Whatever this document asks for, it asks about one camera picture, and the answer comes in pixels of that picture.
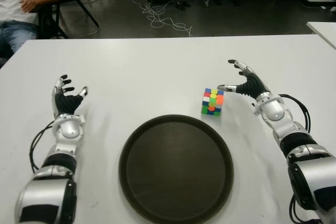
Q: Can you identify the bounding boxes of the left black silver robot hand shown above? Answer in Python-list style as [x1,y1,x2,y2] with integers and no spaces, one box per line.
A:
[51,74,89,117]

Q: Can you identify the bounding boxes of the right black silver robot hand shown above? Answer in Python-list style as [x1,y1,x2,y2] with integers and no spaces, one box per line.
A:
[217,59,272,103]

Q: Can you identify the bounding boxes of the multicoloured Rubik's cube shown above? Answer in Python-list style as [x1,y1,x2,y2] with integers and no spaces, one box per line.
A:
[201,87,225,116]

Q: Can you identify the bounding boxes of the dark round plate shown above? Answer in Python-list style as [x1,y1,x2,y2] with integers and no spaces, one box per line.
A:
[118,114,234,224]

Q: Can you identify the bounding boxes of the white side table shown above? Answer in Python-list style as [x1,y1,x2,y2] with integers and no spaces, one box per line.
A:
[306,21,336,49]

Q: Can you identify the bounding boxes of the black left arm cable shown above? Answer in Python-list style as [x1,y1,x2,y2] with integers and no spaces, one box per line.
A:
[29,119,57,175]

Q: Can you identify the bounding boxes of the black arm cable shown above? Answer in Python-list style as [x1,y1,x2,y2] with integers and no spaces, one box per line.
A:
[278,93,312,133]
[29,119,57,175]

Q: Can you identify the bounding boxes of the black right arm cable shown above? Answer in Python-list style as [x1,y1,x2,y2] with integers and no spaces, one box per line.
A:
[278,93,312,133]

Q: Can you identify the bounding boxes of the tangled white floor cable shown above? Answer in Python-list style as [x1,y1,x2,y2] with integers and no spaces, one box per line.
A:
[131,0,193,37]

